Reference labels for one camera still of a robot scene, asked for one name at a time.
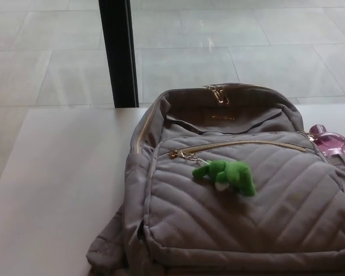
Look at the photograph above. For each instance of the black window frame post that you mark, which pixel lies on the black window frame post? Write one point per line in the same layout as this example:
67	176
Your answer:
119	51

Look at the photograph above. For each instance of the pink glass bottle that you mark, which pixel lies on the pink glass bottle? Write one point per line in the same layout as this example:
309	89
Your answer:
332	143

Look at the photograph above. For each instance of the grey quilted backpack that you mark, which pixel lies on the grey quilted backpack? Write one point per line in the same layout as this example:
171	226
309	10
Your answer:
227	218

